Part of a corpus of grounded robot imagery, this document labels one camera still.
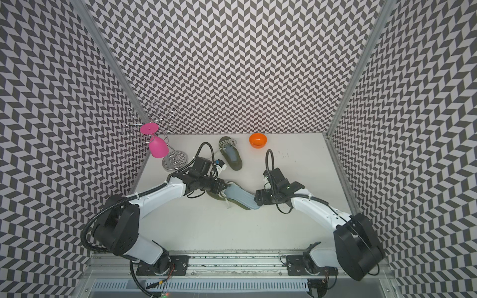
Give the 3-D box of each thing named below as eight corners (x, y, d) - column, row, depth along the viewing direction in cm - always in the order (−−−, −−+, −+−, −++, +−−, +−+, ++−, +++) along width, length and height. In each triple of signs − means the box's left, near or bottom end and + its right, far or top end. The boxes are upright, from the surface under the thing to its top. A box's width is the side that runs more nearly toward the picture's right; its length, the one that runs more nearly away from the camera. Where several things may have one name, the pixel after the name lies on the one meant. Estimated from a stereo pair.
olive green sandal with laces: (231, 173, 102) (230, 163, 95) (216, 144, 115) (215, 134, 108) (245, 167, 104) (245, 157, 97) (230, 139, 118) (229, 129, 111)
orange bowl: (258, 151, 111) (258, 147, 108) (246, 141, 116) (246, 138, 113) (269, 143, 115) (269, 139, 113) (257, 134, 120) (257, 130, 117)
